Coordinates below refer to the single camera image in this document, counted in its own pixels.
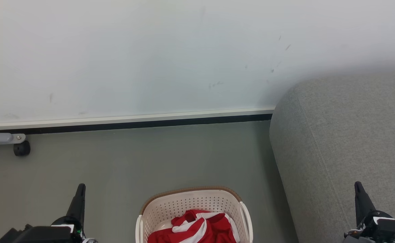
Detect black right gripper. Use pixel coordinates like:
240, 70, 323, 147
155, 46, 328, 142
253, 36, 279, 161
343, 181, 395, 243

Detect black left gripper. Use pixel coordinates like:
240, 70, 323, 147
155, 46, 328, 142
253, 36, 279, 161
0, 183, 98, 243

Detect red garment with white trim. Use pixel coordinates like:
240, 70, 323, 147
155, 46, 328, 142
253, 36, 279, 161
147, 209, 240, 243

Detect grey fabric sofa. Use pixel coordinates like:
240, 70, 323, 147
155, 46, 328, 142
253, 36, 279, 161
269, 69, 395, 243

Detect black caster wheel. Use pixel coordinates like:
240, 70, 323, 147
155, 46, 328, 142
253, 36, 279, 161
13, 141, 31, 157

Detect white and black baseboard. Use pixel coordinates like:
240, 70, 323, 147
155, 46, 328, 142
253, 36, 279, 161
0, 107, 275, 135

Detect cream perforated laundry basket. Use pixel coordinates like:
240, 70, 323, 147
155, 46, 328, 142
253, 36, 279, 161
135, 186, 254, 243

